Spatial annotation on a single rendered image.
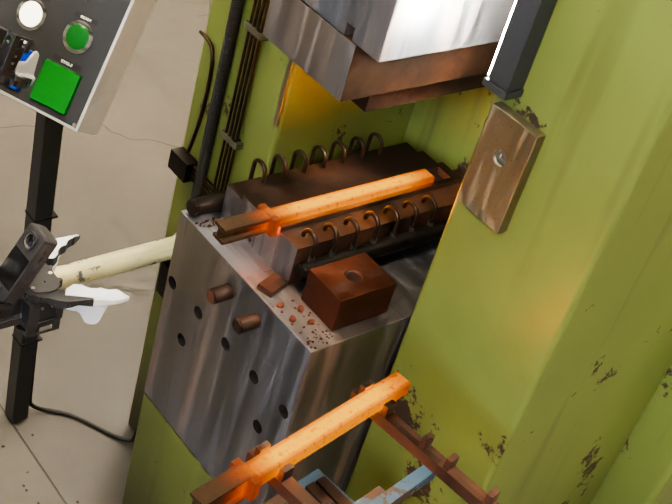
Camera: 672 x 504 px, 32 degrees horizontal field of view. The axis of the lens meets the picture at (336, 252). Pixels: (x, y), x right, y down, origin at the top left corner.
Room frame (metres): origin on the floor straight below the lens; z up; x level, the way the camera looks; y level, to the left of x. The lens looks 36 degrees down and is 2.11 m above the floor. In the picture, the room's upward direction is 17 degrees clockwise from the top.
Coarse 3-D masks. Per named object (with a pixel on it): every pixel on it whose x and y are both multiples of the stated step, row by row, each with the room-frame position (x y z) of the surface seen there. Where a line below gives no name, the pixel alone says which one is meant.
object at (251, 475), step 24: (384, 384) 1.26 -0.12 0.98; (408, 384) 1.28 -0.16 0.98; (336, 408) 1.18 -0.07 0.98; (360, 408) 1.20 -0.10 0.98; (312, 432) 1.13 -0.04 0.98; (336, 432) 1.15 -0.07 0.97; (264, 456) 1.06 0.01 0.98; (288, 456) 1.07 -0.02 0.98; (216, 480) 0.99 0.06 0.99; (240, 480) 1.00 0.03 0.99; (264, 480) 1.03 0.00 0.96
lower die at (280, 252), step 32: (352, 160) 1.82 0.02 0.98; (384, 160) 1.84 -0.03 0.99; (416, 160) 1.87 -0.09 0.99; (256, 192) 1.61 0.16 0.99; (288, 192) 1.64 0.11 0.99; (320, 192) 1.67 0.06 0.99; (416, 192) 1.76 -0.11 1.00; (448, 192) 1.79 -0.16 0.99; (288, 224) 1.54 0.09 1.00; (320, 224) 1.58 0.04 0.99; (352, 224) 1.61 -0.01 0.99; (384, 224) 1.64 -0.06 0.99; (416, 224) 1.70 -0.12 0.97; (288, 256) 1.50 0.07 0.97; (320, 256) 1.54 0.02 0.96
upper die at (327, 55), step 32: (288, 0) 1.60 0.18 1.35; (288, 32) 1.59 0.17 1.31; (320, 32) 1.54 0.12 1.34; (320, 64) 1.53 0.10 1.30; (352, 64) 1.50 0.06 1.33; (384, 64) 1.55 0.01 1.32; (416, 64) 1.60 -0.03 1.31; (448, 64) 1.65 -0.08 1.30; (480, 64) 1.71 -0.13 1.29; (352, 96) 1.51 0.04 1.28
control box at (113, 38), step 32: (0, 0) 1.81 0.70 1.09; (32, 0) 1.80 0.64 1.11; (64, 0) 1.80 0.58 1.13; (96, 0) 1.79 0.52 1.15; (128, 0) 1.79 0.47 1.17; (32, 32) 1.77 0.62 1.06; (64, 32) 1.76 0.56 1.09; (96, 32) 1.76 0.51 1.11; (128, 32) 1.79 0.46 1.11; (64, 64) 1.74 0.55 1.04; (96, 64) 1.73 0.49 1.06; (96, 96) 1.71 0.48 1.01; (96, 128) 1.73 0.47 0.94
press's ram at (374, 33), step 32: (320, 0) 1.55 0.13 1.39; (352, 0) 1.51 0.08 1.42; (384, 0) 1.48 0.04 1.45; (416, 0) 1.49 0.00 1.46; (448, 0) 1.54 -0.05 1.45; (480, 0) 1.59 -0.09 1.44; (512, 0) 1.64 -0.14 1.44; (352, 32) 1.52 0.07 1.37; (384, 32) 1.46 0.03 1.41; (416, 32) 1.50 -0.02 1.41; (448, 32) 1.56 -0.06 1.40; (480, 32) 1.61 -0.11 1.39
